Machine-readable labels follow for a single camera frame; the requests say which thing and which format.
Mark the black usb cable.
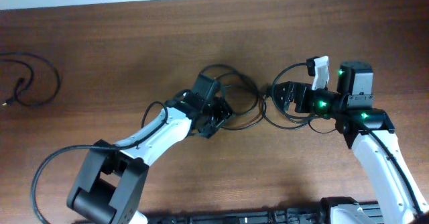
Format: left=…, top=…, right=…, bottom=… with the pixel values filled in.
left=0, top=52, right=62, bottom=108
left=199, top=64, right=311, bottom=131

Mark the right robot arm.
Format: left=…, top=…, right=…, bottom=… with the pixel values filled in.
left=268, top=56, right=428, bottom=223

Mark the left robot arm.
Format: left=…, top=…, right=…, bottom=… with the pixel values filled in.
left=66, top=74, right=234, bottom=224

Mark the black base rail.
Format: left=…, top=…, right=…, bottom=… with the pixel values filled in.
left=147, top=197, right=386, bottom=224

